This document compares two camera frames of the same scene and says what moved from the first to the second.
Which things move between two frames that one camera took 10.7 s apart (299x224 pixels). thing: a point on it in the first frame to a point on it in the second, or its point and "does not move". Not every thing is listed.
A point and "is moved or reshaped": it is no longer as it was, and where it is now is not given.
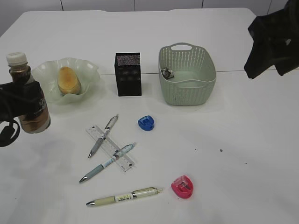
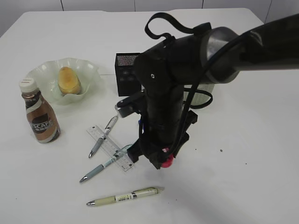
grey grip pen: x=99 y=141 does not move
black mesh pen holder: x=128 y=71 does not move
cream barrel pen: x=138 y=192 does not move
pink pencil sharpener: x=182 y=186 to x=170 y=158
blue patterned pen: x=121 y=153 does not move
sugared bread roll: x=68 y=81 does not move
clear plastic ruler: x=124 y=162 does not move
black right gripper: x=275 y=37 to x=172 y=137
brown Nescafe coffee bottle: x=39 y=122 is moved or reshaped
